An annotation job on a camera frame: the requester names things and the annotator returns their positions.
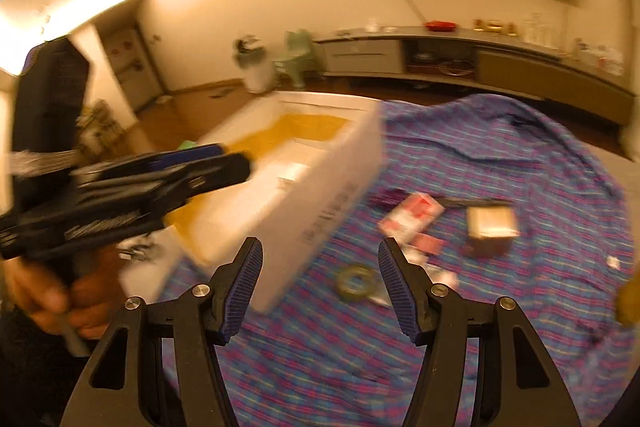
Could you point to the white cardboard box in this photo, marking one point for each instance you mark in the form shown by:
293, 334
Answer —
320, 187

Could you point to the person's left hand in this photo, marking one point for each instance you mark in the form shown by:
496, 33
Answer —
30, 292

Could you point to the red white packet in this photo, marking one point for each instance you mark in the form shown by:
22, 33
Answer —
412, 214

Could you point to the clear glass cups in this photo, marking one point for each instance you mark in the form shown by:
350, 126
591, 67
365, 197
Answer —
540, 32

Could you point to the gold ornaments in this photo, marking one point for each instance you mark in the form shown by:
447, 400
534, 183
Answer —
495, 27

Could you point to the white bin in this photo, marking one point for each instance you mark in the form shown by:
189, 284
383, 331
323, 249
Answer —
255, 72

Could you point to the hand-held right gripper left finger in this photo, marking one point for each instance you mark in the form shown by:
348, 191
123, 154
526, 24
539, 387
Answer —
245, 292

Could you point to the white printed boxes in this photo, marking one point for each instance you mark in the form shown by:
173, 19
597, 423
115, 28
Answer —
607, 57

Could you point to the green plastic chair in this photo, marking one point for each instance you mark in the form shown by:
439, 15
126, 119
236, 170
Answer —
300, 47

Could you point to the gold metal box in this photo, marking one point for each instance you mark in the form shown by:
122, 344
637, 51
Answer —
487, 227

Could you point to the blue pink plaid cloth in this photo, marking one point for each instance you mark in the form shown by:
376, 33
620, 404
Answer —
500, 147

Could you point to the grey low cabinet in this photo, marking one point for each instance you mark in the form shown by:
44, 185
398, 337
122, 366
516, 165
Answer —
360, 54

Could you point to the red tray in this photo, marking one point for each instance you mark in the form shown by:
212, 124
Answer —
440, 26

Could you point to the grey flat floor object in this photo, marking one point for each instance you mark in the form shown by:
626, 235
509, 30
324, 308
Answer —
217, 95

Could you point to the wooden dining table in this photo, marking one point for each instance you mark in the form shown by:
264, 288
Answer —
100, 127

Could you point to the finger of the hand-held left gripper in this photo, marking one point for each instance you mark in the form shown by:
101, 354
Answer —
220, 172
200, 153

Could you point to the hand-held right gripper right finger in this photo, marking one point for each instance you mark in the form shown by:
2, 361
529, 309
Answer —
400, 292

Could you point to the tape roll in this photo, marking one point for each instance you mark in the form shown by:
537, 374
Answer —
342, 289

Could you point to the beige wardrobe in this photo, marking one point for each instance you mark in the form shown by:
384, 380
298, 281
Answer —
132, 67

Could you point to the small red packet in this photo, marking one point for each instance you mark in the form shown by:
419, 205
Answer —
430, 244

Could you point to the black marker pen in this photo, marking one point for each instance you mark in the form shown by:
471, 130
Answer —
470, 202

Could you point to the green plastic stool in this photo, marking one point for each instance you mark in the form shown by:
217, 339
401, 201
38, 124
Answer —
187, 145

